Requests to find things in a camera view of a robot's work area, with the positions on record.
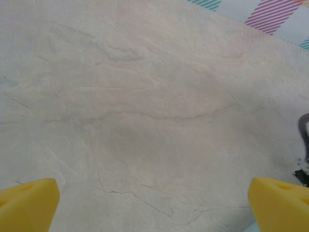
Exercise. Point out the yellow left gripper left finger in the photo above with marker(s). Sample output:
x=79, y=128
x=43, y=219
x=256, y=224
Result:
x=26, y=207

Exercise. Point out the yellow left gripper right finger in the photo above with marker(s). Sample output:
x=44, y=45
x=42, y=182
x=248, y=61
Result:
x=282, y=207

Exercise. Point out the light blue paper box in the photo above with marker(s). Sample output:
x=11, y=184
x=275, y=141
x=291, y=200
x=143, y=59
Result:
x=254, y=229

